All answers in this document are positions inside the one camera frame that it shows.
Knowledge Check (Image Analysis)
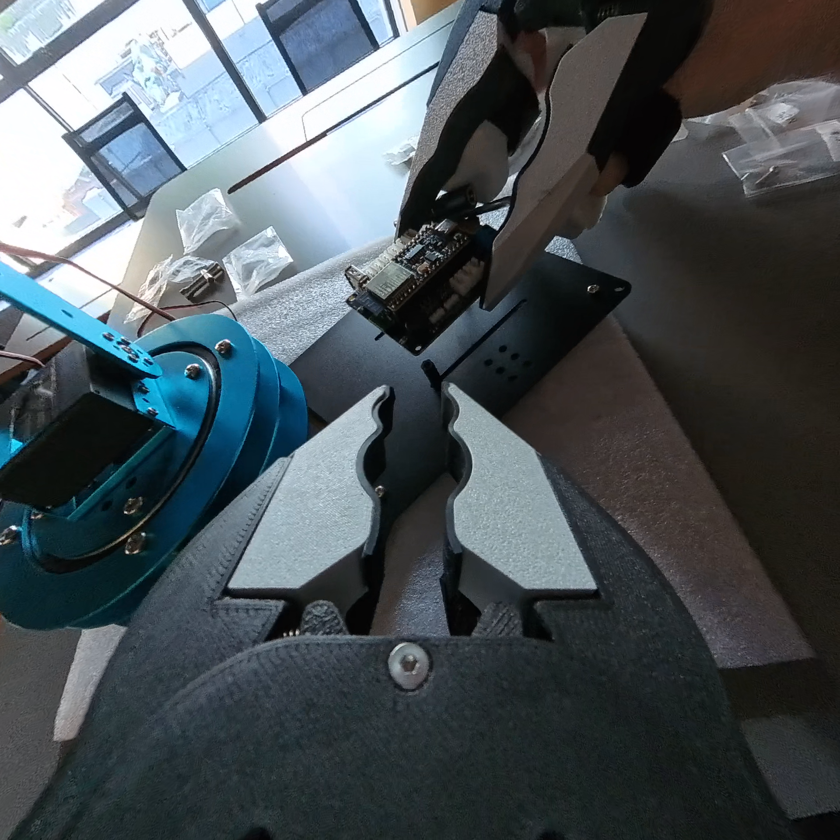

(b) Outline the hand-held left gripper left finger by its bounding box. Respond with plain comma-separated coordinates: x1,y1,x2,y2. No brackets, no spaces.
225,385,396,618

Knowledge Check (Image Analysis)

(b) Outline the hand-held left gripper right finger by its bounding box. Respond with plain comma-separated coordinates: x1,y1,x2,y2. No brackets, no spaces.
440,382,601,614

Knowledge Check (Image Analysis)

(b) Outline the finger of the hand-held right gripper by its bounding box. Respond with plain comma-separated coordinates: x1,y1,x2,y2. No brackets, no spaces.
481,12,649,314
395,0,552,240

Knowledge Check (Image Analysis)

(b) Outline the black power jack cable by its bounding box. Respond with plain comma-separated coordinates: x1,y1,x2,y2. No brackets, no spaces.
430,185,516,224

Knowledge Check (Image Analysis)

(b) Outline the black microcontroller circuit board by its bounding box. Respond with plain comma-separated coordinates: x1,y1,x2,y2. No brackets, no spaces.
346,220,501,357

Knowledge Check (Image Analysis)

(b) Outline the person's right hand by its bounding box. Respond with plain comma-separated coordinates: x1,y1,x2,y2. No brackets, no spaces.
681,0,840,123

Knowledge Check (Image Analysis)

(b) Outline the labelled clear screw bag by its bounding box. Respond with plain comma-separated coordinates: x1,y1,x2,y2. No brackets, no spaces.
725,82,840,132
722,121,840,199

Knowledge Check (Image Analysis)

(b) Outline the black mesh chair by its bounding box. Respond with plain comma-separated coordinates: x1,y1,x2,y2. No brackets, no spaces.
256,0,401,94
62,92,186,221

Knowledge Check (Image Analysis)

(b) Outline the white foam sheet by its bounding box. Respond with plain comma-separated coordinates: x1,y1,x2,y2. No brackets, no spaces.
52,235,816,742

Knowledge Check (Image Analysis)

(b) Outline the brass metal coupling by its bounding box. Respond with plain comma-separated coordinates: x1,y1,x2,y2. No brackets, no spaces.
180,264,225,301

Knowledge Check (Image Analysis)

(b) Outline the flat empty clear bag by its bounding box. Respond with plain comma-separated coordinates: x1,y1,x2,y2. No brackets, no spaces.
223,226,295,294

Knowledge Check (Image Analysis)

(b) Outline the crumpled clear plastic bag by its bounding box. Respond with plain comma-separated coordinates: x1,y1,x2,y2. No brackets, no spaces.
140,256,227,304

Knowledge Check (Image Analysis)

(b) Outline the large window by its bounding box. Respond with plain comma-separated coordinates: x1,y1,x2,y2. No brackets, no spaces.
0,0,460,263

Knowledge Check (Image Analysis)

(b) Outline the black metal base plate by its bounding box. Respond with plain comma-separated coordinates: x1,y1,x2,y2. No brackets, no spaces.
289,233,632,506

